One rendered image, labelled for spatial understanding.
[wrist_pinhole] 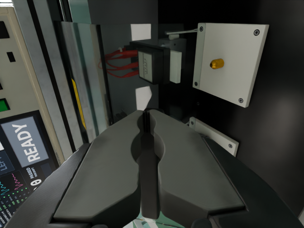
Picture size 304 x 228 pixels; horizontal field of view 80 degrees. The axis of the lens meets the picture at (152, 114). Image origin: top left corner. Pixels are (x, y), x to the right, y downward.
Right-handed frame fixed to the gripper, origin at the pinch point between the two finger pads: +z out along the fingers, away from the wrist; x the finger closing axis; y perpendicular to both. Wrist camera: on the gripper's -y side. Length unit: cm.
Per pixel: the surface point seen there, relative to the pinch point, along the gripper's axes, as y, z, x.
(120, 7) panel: -7.4, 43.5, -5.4
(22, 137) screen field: 14.3, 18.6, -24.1
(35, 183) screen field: 26.4, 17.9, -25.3
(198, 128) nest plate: 22.2, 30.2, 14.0
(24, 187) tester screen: 26.3, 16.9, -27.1
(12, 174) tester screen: 21.9, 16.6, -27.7
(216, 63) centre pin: 3.2, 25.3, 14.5
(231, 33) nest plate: -2.2, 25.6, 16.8
